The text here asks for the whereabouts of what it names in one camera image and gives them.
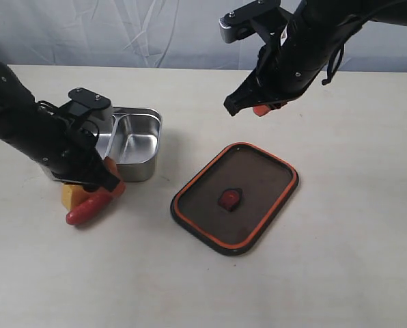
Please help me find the red sausage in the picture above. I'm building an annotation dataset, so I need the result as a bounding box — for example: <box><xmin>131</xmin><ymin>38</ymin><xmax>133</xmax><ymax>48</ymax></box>
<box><xmin>66</xmin><ymin>193</ymin><xmax>113</xmax><ymax>226</ymax></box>

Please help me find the white backdrop cloth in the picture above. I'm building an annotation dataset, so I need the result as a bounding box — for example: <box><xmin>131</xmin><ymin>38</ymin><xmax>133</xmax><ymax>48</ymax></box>
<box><xmin>0</xmin><ymin>0</ymin><xmax>407</xmax><ymax>73</ymax></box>

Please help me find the steel lunchbox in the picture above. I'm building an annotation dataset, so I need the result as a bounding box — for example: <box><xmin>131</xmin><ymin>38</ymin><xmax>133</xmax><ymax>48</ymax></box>
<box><xmin>96</xmin><ymin>107</ymin><xmax>163</xmax><ymax>182</ymax></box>

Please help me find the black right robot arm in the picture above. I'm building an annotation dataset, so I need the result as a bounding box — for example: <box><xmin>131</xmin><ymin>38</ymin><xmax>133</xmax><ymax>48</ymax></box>
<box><xmin>219</xmin><ymin>1</ymin><xmax>407</xmax><ymax>116</ymax></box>

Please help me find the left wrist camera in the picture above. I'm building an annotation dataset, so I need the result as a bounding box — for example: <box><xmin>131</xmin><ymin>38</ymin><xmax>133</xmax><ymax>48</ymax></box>
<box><xmin>57</xmin><ymin>87</ymin><xmax>113</xmax><ymax>128</ymax></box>

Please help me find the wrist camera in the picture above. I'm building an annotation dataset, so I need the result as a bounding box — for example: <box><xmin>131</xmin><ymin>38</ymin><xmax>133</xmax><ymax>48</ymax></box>
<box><xmin>219</xmin><ymin>0</ymin><xmax>292</xmax><ymax>44</ymax></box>
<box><xmin>57</xmin><ymin>87</ymin><xmax>113</xmax><ymax>128</ymax></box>

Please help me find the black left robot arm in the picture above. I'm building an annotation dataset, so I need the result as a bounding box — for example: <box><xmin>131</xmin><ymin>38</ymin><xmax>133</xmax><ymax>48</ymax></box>
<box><xmin>0</xmin><ymin>62</ymin><xmax>120</xmax><ymax>192</ymax></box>

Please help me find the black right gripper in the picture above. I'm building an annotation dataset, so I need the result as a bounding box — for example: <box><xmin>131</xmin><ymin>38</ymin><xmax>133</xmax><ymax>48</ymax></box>
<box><xmin>224</xmin><ymin>23</ymin><xmax>330</xmax><ymax>117</ymax></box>

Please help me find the transparent lunchbox lid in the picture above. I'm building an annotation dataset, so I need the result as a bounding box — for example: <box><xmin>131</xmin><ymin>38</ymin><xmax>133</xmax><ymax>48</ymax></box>
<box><xmin>170</xmin><ymin>142</ymin><xmax>300</xmax><ymax>256</ymax></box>

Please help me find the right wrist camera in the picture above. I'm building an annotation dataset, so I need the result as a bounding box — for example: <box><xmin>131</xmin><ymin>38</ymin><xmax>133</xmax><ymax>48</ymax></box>
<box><xmin>219</xmin><ymin>0</ymin><xmax>292</xmax><ymax>44</ymax></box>

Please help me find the yellow cheese wedge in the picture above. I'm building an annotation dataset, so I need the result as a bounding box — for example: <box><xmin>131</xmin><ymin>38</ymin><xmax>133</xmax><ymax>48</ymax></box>
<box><xmin>61</xmin><ymin>184</ymin><xmax>87</xmax><ymax>211</ymax></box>

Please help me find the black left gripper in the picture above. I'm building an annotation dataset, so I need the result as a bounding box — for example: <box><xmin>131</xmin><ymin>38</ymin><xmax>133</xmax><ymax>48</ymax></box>
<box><xmin>29</xmin><ymin>113</ymin><xmax>126</xmax><ymax>198</ymax></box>

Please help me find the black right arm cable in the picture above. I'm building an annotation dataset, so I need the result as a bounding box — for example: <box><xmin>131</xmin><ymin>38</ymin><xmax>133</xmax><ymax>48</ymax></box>
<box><xmin>320</xmin><ymin>13</ymin><xmax>365</xmax><ymax>86</ymax></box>

